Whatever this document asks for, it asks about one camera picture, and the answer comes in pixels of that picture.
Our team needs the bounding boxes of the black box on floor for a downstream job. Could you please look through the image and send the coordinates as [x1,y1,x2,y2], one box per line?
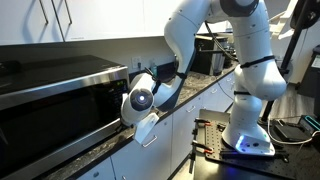
[273,115,320,142]

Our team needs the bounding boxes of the white wall outlet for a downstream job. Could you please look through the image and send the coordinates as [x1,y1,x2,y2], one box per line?
[131,56,141,69]

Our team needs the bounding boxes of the black coffee machine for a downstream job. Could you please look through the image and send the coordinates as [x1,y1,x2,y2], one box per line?
[191,35,225,76]

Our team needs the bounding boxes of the white upper cabinets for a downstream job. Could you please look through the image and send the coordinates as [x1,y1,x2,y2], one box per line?
[0,0,184,46]

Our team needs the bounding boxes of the orange handled clamp lower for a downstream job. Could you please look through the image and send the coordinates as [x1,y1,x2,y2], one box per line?
[191,140,214,154]

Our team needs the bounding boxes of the black tripod stand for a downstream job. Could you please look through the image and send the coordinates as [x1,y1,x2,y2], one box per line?
[259,0,320,123]

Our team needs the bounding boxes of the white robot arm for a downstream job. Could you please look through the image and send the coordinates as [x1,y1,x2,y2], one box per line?
[121,0,286,156]

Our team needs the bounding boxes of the silver drawer handle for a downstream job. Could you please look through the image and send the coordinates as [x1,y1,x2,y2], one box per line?
[186,105,196,113]

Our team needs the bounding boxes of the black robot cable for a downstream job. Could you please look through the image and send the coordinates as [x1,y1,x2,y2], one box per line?
[203,20,238,63]

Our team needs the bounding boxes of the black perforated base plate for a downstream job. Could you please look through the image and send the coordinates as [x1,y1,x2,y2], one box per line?
[194,109,320,180]

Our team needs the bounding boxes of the stainless steel black microwave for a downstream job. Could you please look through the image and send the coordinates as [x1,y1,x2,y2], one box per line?
[0,55,128,180]

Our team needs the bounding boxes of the orange handled clamp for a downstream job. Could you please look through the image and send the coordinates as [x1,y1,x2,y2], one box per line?
[194,118,212,126]
[191,140,214,154]

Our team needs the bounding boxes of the white lower cabinet drawer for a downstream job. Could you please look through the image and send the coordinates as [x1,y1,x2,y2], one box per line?
[171,96,202,172]

